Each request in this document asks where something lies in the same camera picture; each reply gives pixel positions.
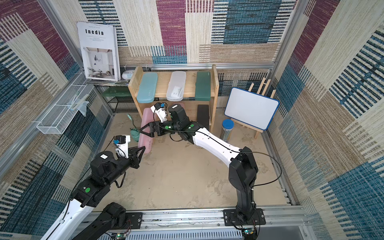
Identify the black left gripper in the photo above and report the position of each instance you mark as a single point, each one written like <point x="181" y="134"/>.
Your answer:
<point x="133" y="159"/>

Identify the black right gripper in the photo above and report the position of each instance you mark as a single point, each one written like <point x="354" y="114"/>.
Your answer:
<point x="155" y="129"/>

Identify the light teal pencil case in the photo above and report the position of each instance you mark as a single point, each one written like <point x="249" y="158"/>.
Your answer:
<point x="147" y="88"/>

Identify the translucent white pencil case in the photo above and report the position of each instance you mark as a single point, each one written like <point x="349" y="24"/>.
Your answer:
<point x="175" y="92"/>

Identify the black pencil case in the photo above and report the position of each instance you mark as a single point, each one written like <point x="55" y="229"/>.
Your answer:
<point x="203" y="116"/>

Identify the dark green pencil case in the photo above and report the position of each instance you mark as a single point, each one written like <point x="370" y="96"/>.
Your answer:
<point x="203" y="86"/>

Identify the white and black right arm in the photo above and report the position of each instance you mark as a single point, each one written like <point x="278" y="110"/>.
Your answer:
<point x="241" y="162"/>

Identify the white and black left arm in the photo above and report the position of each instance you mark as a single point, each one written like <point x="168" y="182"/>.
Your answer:
<point x="106" y="169"/>

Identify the wooden two-tier shelf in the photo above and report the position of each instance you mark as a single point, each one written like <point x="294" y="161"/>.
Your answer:
<point x="191" y="104"/>

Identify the blue-lid pencil canister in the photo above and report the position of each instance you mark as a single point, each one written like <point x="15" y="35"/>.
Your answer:
<point x="227" y="127"/>

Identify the teal giraffe desk lamp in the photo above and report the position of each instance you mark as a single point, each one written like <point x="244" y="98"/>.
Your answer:
<point x="135" y="134"/>

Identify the green tray on rack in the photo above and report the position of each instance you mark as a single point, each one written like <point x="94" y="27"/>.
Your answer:
<point x="117" y="92"/>

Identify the Inedia magazine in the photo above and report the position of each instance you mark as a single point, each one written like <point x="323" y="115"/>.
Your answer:
<point x="99" y="48"/>

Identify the small whiteboard on easel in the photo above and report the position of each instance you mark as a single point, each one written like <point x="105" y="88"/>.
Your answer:
<point x="252" y="110"/>

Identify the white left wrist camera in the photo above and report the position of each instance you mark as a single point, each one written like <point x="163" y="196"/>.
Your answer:
<point x="121" y="143"/>

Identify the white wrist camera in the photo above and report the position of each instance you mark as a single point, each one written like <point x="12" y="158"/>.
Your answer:
<point x="121" y="143"/>
<point x="160" y="109"/>

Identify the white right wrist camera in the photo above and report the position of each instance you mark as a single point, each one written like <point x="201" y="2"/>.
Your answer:
<point x="160" y="109"/>

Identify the black wire mesh rack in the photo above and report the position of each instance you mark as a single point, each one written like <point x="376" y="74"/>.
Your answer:
<point x="118" y="104"/>

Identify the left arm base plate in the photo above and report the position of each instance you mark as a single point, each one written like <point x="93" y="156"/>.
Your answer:
<point x="133" y="220"/>

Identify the white wire basket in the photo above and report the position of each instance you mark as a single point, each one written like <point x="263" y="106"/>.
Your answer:
<point x="58" y="118"/>

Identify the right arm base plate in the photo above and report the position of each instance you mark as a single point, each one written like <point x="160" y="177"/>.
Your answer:
<point x="233" y="218"/>

